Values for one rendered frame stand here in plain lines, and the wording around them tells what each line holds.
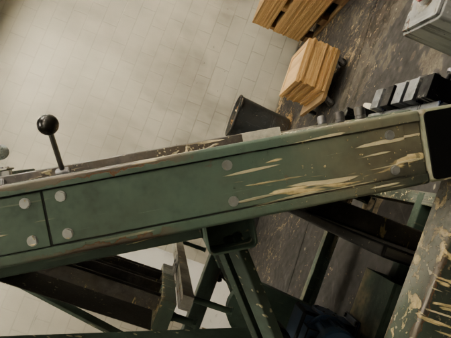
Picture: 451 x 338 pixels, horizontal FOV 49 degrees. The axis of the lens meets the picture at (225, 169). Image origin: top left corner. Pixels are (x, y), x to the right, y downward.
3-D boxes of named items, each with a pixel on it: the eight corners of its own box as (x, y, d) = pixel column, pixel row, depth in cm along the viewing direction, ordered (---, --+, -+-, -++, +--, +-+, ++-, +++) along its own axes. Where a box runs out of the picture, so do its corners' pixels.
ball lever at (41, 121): (74, 182, 93) (54, 117, 86) (54, 185, 93) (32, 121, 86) (76, 171, 97) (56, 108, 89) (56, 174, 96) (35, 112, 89)
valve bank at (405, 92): (535, 88, 103) (432, 44, 100) (511, 153, 102) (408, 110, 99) (414, 109, 152) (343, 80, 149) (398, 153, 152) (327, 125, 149)
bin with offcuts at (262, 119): (297, 109, 568) (244, 88, 560) (283, 151, 559) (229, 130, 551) (284, 119, 618) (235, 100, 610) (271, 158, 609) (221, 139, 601)
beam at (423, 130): (507, 168, 75) (496, 96, 74) (432, 183, 74) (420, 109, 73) (252, 157, 294) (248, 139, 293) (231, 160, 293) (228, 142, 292)
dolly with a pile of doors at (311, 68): (352, 51, 441) (310, 34, 436) (335, 106, 431) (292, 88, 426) (326, 74, 501) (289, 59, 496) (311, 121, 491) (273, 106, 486)
